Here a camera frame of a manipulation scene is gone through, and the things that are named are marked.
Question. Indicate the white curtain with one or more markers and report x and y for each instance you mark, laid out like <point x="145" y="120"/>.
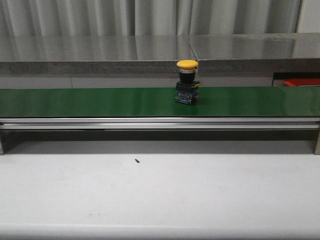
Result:
<point x="147" y="17"/>

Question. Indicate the red tray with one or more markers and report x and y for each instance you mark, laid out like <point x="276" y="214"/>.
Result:
<point x="302" y="82"/>

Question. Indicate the green conveyor belt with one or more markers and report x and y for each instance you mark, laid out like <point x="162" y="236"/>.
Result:
<point x="160" y="102"/>

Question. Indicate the yellow mushroom push button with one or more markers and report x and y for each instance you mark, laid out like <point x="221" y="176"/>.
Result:
<point x="187" y="88"/>

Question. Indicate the grey stone counter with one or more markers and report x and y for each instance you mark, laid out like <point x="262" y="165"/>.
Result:
<point x="232" y="60"/>

